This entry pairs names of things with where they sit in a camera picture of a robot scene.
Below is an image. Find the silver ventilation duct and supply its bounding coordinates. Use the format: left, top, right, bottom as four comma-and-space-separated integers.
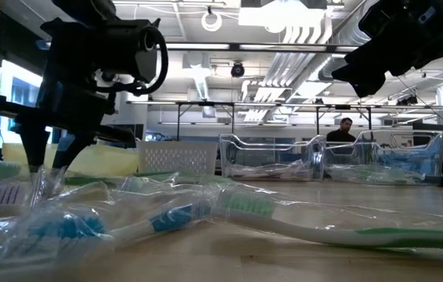
240, 0, 367, 122

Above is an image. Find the person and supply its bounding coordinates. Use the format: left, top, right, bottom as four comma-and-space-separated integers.
325, 117, 358, 143

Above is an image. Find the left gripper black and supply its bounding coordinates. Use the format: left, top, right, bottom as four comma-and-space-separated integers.
0, 66, 137, 174

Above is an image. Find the black ceiling camera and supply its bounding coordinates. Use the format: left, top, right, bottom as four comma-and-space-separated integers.
229, 61, 247, 79

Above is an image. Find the white perforated plastic basket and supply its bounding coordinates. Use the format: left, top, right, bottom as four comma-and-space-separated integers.
136, 139, 220, 176

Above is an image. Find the clear plastic bin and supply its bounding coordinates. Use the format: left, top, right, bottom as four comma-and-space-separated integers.
218, 132, 327, 183
322, 128, 443, 185

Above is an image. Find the black metal rig frame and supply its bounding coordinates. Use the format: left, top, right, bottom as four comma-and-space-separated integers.
126, 99, 443, 136

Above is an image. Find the yellow plastic tray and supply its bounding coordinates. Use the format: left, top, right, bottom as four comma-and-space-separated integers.
1, 142, 141, 178

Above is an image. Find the blue wrapped toothbrush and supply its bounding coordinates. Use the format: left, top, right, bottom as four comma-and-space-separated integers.
0, 191, 217, 282

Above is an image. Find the large glass window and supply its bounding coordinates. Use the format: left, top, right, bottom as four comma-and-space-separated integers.
0, 58, 56, 146

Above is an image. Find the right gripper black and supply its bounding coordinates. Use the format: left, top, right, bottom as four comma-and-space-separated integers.
330, 0, 443, 99

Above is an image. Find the long ceiling light bar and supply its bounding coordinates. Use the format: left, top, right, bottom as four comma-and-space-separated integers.
164, 41, 359, 54

